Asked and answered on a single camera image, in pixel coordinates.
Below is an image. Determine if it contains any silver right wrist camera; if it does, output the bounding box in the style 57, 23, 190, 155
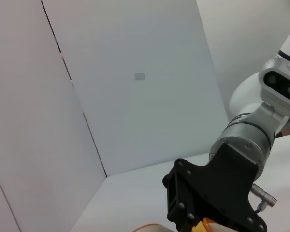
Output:
259, 58, 290, 136

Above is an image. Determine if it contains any beige food bag orange zipper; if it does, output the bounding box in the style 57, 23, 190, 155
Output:
132, 217, 231, 232

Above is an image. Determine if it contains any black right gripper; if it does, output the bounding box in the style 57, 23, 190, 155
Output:
162, 142, 268, 232

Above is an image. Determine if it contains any silver right gripper cable connector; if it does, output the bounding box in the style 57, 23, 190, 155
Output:
250, 183, 278, 214

